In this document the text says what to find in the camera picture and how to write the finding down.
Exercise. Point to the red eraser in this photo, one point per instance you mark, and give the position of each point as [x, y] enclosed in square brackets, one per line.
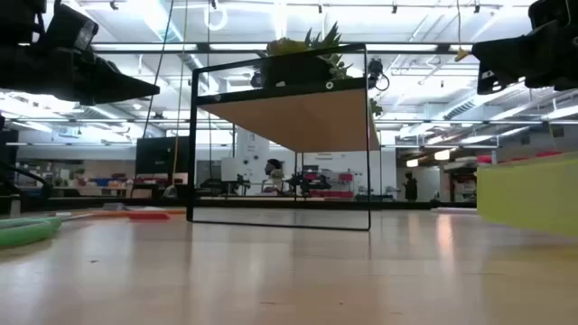
[149, 216]

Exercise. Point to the black hanging camera device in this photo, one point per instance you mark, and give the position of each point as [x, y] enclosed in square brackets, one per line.
[375, 67]

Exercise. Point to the wooden shelf riser black frame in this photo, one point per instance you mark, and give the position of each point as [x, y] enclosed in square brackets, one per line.
[293, 122]

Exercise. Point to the succulent plant in black pot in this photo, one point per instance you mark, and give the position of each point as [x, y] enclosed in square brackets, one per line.
[293, 67]

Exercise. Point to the black monitor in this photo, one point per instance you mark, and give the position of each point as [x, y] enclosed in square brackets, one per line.
[158, 155]

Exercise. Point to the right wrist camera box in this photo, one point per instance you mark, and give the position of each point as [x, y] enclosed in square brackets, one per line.
[553, 11]

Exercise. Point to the red parts rack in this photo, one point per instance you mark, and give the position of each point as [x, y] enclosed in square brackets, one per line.
[338, 192]

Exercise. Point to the transparent yellow pencil case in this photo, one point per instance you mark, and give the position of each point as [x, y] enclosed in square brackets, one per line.
[528, 194]

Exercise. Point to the person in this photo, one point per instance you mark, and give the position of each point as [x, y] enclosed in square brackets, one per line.
[273, 168]
[410, 187]

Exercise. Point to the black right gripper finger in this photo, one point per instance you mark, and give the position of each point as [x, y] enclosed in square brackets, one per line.
[506, 54]

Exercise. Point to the pale blue sticky note pad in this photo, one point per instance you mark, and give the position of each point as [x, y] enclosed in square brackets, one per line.
[116, 207]

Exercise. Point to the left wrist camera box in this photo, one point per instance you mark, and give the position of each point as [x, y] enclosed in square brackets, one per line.
[68, 27]

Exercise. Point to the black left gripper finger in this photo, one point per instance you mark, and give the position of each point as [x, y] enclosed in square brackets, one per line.
[117, 86]

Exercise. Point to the black metal table frame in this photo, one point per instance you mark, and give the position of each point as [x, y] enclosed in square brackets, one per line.
[406, 205]

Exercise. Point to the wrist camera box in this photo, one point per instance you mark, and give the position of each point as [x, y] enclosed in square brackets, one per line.
[553, 11]
[68, 27]

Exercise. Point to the red storage bin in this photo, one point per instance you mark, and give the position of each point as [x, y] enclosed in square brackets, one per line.
[548, 154]

